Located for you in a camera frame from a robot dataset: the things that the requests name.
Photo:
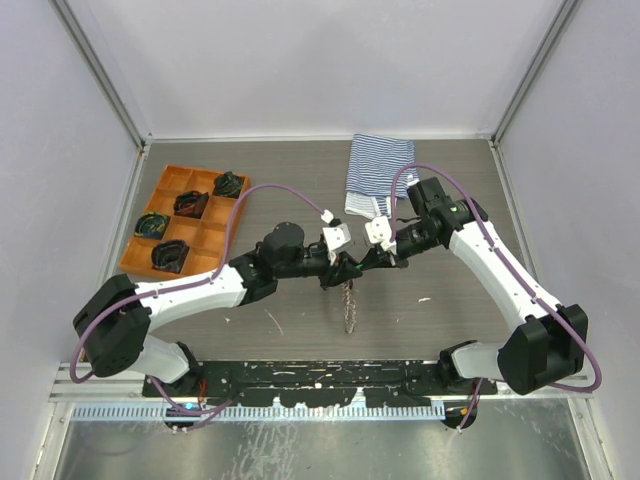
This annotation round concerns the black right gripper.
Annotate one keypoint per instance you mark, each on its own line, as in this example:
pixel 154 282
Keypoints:
pixel 373 259

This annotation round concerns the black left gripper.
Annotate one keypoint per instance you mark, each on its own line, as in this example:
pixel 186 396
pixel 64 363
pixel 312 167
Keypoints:
pixel 344 269

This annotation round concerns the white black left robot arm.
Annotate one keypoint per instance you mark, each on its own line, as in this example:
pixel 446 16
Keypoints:
pixel 115 326

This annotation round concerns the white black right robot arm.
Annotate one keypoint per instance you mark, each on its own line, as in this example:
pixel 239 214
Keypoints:
pixel 546 338

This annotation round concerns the striped blue white cloth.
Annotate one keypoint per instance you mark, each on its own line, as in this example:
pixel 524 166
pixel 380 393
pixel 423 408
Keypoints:
pixel 373 162

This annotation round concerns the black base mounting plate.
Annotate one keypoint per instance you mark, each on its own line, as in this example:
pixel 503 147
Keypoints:
pixel 394 383

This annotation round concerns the orange compartment tray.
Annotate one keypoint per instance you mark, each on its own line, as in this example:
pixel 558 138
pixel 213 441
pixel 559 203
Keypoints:
pixel 189 246

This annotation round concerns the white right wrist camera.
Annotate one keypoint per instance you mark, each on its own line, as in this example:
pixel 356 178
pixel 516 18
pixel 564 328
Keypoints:
pixel 378 233

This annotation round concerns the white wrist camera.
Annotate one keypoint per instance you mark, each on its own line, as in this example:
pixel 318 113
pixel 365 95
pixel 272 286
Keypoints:
pixel 378 233
pixel 337 238

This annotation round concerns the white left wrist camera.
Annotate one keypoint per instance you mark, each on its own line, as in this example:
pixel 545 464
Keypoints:
pixel 337 238

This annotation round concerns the dark rolled cable brown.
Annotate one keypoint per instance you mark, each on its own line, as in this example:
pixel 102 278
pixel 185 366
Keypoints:
pixel 190 204

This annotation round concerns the dark rolled cable blue yellow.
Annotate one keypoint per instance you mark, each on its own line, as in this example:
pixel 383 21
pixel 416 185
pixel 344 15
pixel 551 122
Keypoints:
pixel 151 225

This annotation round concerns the white slotted cable duct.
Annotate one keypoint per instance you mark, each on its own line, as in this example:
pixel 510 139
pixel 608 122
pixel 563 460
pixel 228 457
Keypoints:
pixel 160 411

